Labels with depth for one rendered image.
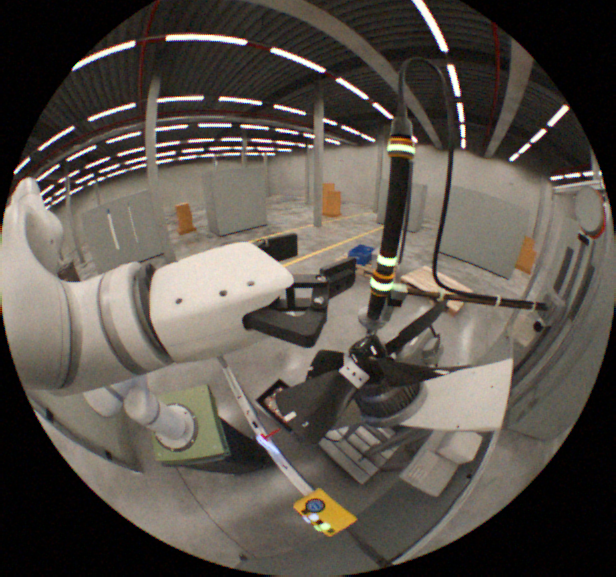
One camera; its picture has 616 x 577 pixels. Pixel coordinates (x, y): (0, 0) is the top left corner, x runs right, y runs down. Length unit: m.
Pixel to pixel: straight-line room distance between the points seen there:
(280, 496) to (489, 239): 6.26
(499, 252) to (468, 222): 1.25
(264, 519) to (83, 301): 1.78
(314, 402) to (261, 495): 1.33
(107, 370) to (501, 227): 6.05
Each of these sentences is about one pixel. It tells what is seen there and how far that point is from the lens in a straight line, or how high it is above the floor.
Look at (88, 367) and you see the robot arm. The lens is 0.15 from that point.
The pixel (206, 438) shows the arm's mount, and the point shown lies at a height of 1.01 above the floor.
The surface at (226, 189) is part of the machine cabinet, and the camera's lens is 6.44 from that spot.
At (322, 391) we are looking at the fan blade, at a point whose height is 1.19.
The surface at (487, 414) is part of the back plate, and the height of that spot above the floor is 1.33.
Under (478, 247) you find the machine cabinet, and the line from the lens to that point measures 5.96.
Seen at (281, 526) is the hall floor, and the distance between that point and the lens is 1.83.
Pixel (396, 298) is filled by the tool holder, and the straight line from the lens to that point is 0.38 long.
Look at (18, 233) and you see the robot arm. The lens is 0.15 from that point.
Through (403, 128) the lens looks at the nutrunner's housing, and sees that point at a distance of 0.32.
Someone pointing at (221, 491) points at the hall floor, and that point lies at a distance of 1.88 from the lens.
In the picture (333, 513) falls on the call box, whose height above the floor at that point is 1.07.
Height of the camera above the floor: 1.73
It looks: 28 degrees down
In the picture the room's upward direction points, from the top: straight up
